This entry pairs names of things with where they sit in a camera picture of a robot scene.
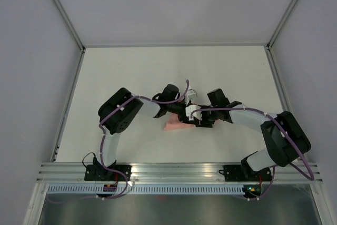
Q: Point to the aluminium frame post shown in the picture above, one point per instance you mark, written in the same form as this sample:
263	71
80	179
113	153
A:
286	15
68	24

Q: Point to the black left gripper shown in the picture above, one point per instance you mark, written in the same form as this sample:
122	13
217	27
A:
182	117

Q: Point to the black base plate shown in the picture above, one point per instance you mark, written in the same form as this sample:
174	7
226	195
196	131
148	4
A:
234	173
94	174

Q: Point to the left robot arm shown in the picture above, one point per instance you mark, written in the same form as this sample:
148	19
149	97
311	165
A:
117	113

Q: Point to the pink satin napkin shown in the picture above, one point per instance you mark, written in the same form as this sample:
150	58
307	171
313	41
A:
183	118

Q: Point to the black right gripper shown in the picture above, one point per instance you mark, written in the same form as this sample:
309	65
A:
204	123

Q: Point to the right aluminium frame post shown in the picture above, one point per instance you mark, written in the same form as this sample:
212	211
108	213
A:
286	15

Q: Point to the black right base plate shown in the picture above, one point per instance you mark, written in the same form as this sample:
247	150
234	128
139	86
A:
234	173

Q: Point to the aluminium front rail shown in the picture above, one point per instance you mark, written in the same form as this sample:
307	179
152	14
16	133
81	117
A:
165	173

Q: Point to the left aluminium frame post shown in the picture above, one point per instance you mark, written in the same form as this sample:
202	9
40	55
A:
68	24

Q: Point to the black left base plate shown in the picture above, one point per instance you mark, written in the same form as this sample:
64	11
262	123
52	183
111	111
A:
94	174

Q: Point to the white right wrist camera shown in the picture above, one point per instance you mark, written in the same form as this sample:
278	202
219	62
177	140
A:
192	112

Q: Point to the white slotted cable duct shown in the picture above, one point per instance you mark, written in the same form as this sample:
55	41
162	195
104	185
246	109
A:
165	189

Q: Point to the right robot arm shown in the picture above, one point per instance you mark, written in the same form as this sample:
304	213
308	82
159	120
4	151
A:
285	141

